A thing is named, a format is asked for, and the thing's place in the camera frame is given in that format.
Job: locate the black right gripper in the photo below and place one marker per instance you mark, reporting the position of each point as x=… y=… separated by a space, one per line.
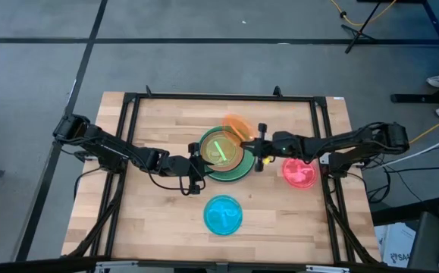
x=285 y=144

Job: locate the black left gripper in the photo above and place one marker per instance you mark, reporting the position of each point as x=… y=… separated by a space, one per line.
x=179 y=167

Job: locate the orange opaque plastic plate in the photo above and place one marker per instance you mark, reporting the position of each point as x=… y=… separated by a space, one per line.
x=207 y=159

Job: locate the green transparent plastic plate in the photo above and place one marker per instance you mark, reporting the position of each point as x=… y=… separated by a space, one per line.
x=223 y=151

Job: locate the orange transparent plastic plate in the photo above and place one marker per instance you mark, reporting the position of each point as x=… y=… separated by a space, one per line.
x=236 y=125

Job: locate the green opaque plastic plate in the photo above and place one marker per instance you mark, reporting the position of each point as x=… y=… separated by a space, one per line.
x=206 y=135

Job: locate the teal transparent plastic plate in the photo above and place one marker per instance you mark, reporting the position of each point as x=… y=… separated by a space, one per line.
x=223 y=215

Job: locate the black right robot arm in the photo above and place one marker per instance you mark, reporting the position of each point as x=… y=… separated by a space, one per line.
x=355 y=142

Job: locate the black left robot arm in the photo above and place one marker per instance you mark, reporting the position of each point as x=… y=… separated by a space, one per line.
x=105 y=146

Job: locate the dark grey-green plastic plate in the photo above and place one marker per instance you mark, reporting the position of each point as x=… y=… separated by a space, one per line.
x=238 y=172

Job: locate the pink-red transparent plastic plate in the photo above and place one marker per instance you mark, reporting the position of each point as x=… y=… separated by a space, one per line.
x=300 y=173

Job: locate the black tripod stand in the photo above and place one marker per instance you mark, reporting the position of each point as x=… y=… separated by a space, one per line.
x=356 y=34

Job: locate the black desk foot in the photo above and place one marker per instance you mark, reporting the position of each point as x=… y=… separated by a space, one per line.
x=420 y=98

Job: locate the white printed cardboard box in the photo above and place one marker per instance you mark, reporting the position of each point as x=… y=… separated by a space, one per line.
x=397 y=242

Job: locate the black computer tower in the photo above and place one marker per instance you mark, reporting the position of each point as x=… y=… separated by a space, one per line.
x=429 y=242

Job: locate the black aluminium table frame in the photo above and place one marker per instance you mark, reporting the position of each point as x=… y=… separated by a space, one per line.
x=223 y=97

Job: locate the blue metal desk frame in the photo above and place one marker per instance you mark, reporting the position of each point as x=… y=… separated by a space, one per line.
x=437 y=22

